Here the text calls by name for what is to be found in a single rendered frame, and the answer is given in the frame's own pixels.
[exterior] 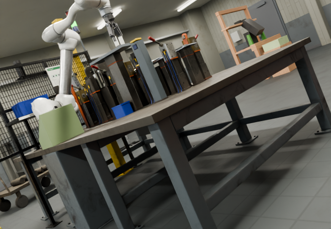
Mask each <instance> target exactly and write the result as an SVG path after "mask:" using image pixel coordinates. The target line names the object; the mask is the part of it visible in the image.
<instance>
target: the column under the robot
mask: <svg viewBox="0 0 331 229"><path fill-rule="evenodd" d="M43 157H44V159H45V161H46V163H47V166H48V168H49V170H50V172H51V174H52V176H53V179H54V181H55V183H56V185H57V187H58V190H59V192H60V194H61V196H62V198H63V201H64V203H65V205H66V207H67V209H68V212H69V214H70V216H71V218H72V220H73V222H74V225H75V227H76V229H101V228H102V227H104V226H106V225H107V224H108V223H110V222H111V221H113V220H114V218H113V216H112V214H111V212H110V209H109V207H108V205H107V203H106V201H105V198H104V196H103V194H102V192H101V189H100V187H99V185H98V183H97V180H96V178H95V176H94V174H93V171H92V169H91V167H90V165H89V162H88V160H87V158H86V156H85V154H84V151H83V149H82V147H81V145H77V146H73V147H70V148H66V149H63V150H59V151H56V152H52V153H49V154H45V155H43Z"/></svg>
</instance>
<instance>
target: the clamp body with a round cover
mask: <svg viewBox="0 0 331 229"><path fill-rule="evenodd" d="M124 65H125V67H126V70H127V72H128V74H129V76H130V79H131V81H132V84H133V86H134V88H135V91H136V93H137V95H138V97H139V100H140V102H141V104H142V106H146V105H148V104H149V102H148V101H147V99H146V96H145V94H144V92H143V89H142V88H141V86H140V84H139V82H138V80H137V77H136V73H135V70H134V68H133V66H132V64H131V61H128V62H124Z"/></svg>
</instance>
